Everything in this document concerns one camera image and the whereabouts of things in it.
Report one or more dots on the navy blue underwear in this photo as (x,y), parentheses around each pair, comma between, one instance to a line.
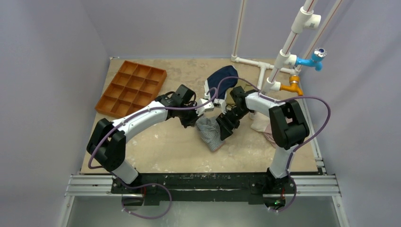
(225,77)

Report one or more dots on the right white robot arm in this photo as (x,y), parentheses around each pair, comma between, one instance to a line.
(288,125)

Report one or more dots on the orange plastic faucet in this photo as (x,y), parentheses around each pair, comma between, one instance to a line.
(294,86)

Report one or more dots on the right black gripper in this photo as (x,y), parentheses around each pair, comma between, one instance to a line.
(228,122)

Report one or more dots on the grey striped underwear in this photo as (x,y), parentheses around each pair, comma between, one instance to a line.
(209,131)

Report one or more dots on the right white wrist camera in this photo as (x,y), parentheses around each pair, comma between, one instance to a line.
(221,103)

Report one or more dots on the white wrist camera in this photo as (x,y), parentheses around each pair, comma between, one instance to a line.
(221,103)
(204,106)

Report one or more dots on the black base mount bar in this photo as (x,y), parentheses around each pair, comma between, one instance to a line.
(272,195)

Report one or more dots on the white PVC pipe frame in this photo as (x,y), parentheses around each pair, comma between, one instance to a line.
(296,16)

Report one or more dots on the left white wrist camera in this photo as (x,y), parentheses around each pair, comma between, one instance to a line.
(204,106)

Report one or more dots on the olive green underwear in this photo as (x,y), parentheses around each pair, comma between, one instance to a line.
(230,103)

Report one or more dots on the pink underwear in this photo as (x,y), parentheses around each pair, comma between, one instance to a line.
(269,136)

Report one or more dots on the aluminium rail frame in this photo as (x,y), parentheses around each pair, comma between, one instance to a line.
(310,184)

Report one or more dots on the orange compartment tray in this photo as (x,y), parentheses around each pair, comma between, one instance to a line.
(133,87)

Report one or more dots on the blue plastic faucet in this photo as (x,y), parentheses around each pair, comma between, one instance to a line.
(315,60)

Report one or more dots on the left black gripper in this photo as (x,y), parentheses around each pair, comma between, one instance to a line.
(190,122)

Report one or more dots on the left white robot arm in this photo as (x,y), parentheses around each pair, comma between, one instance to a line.
(107,144)

